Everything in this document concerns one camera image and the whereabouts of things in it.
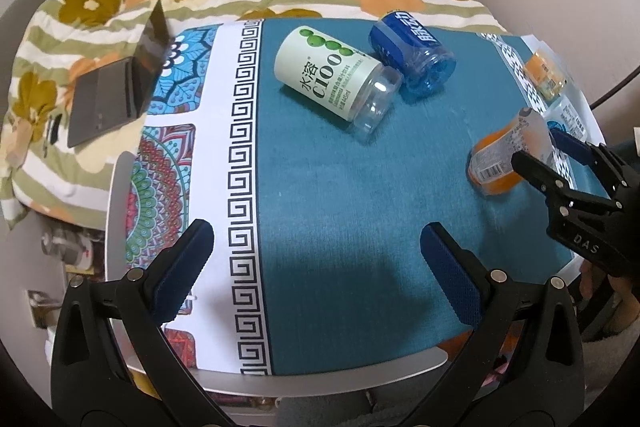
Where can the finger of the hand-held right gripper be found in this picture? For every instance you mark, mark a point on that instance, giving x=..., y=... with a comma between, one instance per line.
x=537, y=172
x=572, y=144

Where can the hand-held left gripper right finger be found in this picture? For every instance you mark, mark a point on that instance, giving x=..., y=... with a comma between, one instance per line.
x=450, y=279

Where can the small black device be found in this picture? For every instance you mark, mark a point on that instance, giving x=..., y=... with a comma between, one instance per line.
x=54, y=131

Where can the blue drink bottle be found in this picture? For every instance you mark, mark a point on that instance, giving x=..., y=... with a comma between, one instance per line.
x=405, y=44

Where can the person's right hand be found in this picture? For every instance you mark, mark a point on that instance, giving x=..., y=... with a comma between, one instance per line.
x=597, y=287

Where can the orange drink bottle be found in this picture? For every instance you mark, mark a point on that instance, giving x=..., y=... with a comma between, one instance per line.
x=500, y=152

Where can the small orange-label bottle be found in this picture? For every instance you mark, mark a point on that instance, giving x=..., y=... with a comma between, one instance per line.
x=542, y=69

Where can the clear blue label plastic cup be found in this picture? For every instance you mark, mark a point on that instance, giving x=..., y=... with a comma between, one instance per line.
x=567, y=118

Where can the teal patterned tablecloth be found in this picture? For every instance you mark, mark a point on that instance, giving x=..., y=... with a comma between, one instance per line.
x=350, y=207

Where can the white C100 bottle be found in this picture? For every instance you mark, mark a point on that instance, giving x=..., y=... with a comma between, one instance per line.
x=325, y=67

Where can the grey laptop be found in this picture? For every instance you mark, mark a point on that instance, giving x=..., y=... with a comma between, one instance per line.
x=105, y=97

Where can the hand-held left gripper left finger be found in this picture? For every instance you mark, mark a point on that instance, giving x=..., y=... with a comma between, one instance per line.
x=181, y=274

